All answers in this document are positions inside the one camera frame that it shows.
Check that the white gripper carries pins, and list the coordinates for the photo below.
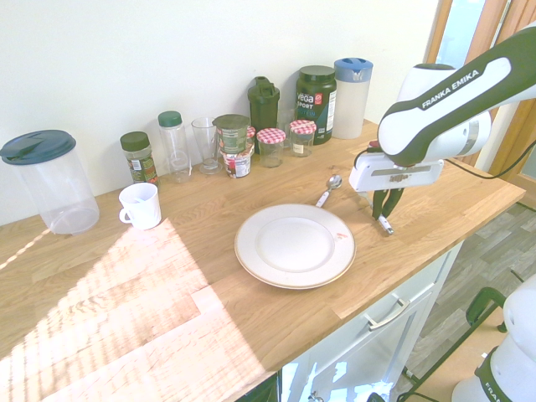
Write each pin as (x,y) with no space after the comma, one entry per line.
(377,176)

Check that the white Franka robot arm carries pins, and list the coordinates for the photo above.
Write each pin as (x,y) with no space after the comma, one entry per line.
(439,117)

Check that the white plate with gold rim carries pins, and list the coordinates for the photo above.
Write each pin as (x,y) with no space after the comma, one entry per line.
(293,247)

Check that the white drawer front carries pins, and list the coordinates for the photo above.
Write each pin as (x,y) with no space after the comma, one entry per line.
(419,285)

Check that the translucent pitcher with blue lid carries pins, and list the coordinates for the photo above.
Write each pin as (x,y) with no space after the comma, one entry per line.
(352,104)

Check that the glass jar red checkered lid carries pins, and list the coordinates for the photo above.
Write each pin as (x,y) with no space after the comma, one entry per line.
(251,136)
(302,138)
(271,146)

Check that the dark protein powder tub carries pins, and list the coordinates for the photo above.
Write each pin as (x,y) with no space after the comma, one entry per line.
(314,104)

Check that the dark green clamp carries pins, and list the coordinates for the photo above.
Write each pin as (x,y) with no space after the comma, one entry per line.
(486,295)

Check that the white yogurt cup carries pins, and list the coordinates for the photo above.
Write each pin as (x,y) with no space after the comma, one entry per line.
(238,164)

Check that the dark green shaker bottle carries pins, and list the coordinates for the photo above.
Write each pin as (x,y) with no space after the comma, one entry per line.
(264,104)

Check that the white cabinet door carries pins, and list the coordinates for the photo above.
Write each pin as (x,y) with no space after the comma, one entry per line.
(368,360)

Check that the green yogurt cup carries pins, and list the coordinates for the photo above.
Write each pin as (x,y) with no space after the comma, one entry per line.
(231,134)

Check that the tall clear glass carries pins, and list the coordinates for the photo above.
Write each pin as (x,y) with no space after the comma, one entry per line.
(207,142)

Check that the silver cabinet knob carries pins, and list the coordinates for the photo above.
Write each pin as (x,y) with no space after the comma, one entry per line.
(314,396)

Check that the clear bottle with green lid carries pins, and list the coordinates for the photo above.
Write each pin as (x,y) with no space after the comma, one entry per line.
(175,146)

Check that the white mug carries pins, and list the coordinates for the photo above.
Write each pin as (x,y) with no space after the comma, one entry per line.
(144,209)

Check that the spice jar with dark lid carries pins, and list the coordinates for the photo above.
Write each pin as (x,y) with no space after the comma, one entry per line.
(138,161)

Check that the clear container dark blue lid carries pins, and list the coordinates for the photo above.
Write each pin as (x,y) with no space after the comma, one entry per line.
(54,184)

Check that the wooden door frame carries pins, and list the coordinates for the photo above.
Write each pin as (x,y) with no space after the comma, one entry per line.
(515,17)

